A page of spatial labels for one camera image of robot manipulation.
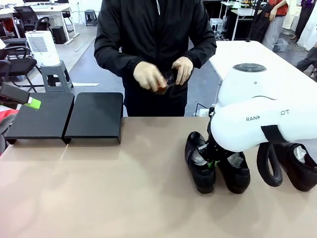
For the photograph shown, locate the white air purifier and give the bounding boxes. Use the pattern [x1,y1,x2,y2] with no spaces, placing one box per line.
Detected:
[24,31,61,67]

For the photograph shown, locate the white office desk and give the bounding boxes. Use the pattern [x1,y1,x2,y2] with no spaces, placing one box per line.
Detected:
[0,4,80,47]

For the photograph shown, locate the grey plastic storage bin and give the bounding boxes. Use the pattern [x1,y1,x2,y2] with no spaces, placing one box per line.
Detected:
[272,38,289,52]

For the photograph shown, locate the black office chair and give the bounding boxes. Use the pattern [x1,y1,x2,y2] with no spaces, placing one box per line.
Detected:
[13,6,52,35]
[0,46,42,93]
[61,11,75,33]

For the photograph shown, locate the dark denim apron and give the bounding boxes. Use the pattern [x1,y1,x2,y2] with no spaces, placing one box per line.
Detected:
[252,7,273,43]

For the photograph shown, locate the black computer tower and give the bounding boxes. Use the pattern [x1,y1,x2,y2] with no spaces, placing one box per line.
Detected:
[52,25,67,45]

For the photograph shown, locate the white folding table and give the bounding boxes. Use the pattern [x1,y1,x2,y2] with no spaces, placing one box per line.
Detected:
[209,41,317,100]

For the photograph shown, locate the black and orange handheld item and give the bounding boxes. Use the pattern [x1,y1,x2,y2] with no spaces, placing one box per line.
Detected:
[157,67,195,96]

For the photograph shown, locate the black velcro strap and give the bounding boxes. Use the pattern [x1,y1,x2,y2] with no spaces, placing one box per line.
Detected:
[260,125,289,144]

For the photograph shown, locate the white hanging garment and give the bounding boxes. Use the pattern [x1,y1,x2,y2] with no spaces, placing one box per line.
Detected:
[298,12,317,49]

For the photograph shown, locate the person left hand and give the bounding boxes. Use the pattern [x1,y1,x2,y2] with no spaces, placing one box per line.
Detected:
[171,56,194,86]

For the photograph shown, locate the person left forearm black sleeve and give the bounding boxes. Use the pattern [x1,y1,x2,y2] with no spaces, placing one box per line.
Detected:
[187,42,217,75]

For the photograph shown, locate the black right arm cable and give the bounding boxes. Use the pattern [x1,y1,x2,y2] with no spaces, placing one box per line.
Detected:
[257,142,283,187]

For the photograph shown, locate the background person dark trousers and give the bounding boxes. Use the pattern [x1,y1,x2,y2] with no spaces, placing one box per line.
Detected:
[296,47,317,81]

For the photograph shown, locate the black leather buckle shoe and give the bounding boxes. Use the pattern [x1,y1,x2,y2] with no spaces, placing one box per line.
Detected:
[184,131,216,195]
[273,142,317,192]
[217,150,251,194]

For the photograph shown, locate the mannequin red top grey trousers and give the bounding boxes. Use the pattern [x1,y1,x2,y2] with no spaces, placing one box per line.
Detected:
[262,0,285,50]

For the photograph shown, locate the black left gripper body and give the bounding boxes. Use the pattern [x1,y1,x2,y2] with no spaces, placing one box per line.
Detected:
[0,82,30,104]

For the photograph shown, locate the dark purple hanging garment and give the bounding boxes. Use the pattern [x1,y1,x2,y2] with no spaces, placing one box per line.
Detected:
[294,0,314,40]

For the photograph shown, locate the right black tray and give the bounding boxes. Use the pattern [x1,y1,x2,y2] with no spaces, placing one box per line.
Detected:
[63,92,124,145]

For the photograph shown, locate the person right forearm black sleeve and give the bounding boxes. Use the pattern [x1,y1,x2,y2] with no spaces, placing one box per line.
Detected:
[94,46,143,78]

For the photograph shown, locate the white tissue paper stuffing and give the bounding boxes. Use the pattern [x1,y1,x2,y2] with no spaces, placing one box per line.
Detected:
[192,151,206,166]
[229,153,245,166]
[294,145,309,159]

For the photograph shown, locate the person right hand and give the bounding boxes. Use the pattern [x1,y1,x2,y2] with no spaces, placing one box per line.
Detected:
[133,60,165,90]

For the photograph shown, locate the person torso black jacket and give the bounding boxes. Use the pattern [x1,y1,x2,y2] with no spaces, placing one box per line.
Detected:
[94,0,217,117]

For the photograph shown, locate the cream hanging garment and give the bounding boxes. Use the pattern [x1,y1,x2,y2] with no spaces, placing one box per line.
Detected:
[282,0,302,30]

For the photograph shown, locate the grey plastic step stool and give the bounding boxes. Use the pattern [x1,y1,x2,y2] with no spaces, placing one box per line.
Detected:
[84,9,98,27]
[39,60,74,94]

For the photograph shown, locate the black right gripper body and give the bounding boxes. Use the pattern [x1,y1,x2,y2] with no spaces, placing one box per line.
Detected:
[198,130,225,162]

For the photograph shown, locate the white frame desk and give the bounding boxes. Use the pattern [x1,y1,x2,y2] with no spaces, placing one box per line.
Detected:
[220,1,263,42]

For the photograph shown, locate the white computer case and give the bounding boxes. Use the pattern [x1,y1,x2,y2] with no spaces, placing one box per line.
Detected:
[210,18,225,39]

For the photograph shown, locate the red grey fabric bundle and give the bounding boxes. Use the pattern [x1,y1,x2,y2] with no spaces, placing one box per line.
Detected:
[0,109,24,159]

